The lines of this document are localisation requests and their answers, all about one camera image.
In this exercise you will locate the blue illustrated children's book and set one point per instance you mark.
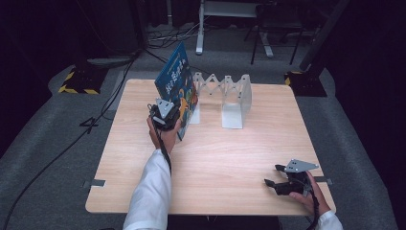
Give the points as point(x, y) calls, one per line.
point(177, 75)

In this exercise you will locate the person's dark clothing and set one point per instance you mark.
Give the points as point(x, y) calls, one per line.
point(223, 223)

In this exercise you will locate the black metal chair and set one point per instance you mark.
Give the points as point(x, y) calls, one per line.
point(274, 22)

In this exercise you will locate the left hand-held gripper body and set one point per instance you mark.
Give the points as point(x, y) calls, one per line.
point(164, 113)

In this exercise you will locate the white metal desk frame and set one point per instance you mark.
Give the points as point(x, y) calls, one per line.
point(199, 38)

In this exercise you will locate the person's right hand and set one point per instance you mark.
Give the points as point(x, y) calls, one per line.
point(314, 199)

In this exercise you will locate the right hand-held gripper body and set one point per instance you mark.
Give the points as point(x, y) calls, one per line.
point(295, 183)

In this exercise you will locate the grey tape strip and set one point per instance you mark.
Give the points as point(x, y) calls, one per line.
point(95, 183)
point(324, 180)

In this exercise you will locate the black slanted pole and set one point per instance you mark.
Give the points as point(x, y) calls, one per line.
point(322, 35)

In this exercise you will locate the black yellow striped stand base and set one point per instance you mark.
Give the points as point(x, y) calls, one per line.
point(306, 84)
point(81, 81)

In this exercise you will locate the white extendable book rack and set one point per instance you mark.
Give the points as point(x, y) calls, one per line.
point(233, 116)

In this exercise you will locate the person's left hand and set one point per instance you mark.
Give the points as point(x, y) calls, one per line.
point(166, 137)

